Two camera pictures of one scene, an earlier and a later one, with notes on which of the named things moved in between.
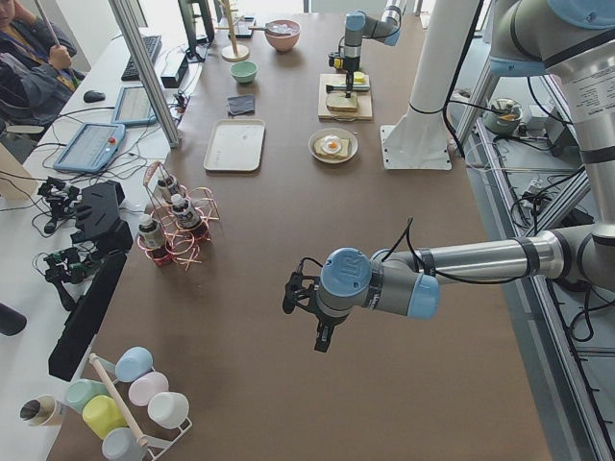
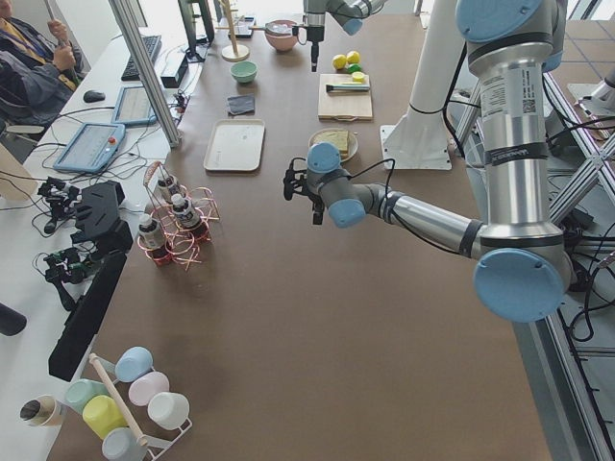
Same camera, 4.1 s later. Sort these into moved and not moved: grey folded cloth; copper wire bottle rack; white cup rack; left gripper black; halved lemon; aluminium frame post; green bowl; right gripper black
Moved: left gripper black; right gripper black
Not moved: halved lemon; grey folded cloth; green bowl; white cup rack; aluminium frame post; copper wire bottle rack
